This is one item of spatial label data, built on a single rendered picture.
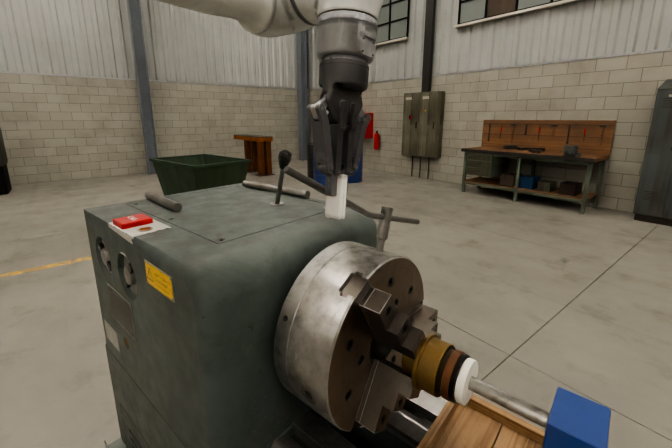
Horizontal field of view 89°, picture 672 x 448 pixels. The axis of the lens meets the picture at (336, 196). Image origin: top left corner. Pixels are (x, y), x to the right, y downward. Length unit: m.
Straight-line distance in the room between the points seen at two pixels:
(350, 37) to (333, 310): 0.40
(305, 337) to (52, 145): 10.01
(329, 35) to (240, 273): 0.39
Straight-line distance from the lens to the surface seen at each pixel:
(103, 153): 10.47
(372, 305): 0.56
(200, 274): 0.58
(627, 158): 7.11
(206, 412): 0.70
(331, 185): 0.52
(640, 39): 7.26
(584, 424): 0.59
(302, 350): 0.59
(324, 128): 0.49
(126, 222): 0.83
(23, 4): 10.70
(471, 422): 0.86
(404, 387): 0.65
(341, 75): 0.51
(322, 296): 0.58
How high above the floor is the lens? 1.48
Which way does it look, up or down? 13 degrees down
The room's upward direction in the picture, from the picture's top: straight up
